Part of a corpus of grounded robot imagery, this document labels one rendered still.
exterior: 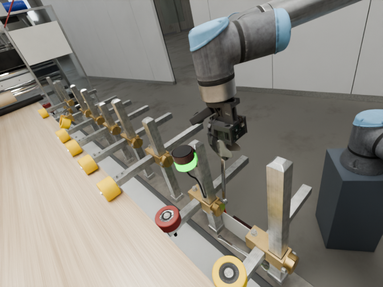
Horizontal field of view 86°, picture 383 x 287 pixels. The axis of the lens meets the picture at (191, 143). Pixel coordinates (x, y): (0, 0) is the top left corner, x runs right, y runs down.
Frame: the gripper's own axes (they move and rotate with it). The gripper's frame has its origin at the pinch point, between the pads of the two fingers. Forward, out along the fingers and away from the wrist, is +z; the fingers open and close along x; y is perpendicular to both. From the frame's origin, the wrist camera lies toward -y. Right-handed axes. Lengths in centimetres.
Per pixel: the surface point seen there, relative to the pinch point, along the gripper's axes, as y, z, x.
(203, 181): -1.2, 4.2, -9.5
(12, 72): -260, -28, -29
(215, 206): 0.7, 15.3, -8.9
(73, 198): -46, 11, -42
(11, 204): -69, 11, -63
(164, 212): -8.5, 11.5, -22.0
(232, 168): -6.5, 15.8, 9.8
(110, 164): -102, 38, -15
